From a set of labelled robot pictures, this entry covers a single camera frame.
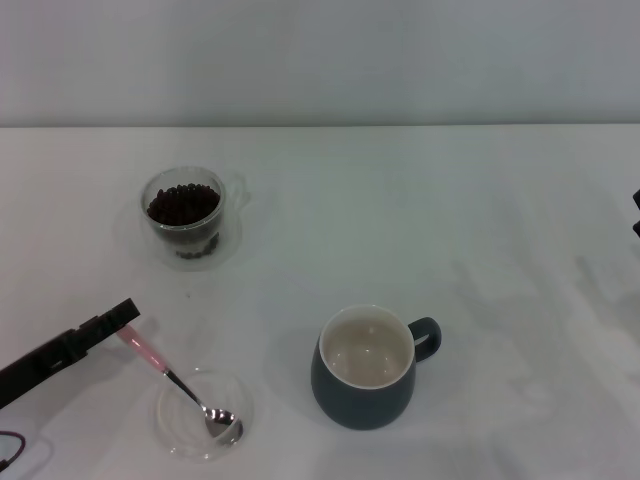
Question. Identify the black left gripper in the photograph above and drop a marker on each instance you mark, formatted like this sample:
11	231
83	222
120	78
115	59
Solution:
40	365

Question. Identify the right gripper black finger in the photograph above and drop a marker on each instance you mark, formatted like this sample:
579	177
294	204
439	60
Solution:
637	200

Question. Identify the small clear glass bowl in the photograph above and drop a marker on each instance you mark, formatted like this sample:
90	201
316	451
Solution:
175	425

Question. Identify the dark coffee beans heap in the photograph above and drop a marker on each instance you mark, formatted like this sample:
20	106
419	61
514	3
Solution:
182	205

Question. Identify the dark blue ceramic mug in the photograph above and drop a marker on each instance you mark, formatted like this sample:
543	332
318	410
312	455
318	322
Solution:
360	407

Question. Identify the clear double-wall glass cup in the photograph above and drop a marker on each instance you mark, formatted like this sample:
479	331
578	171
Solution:
226	200

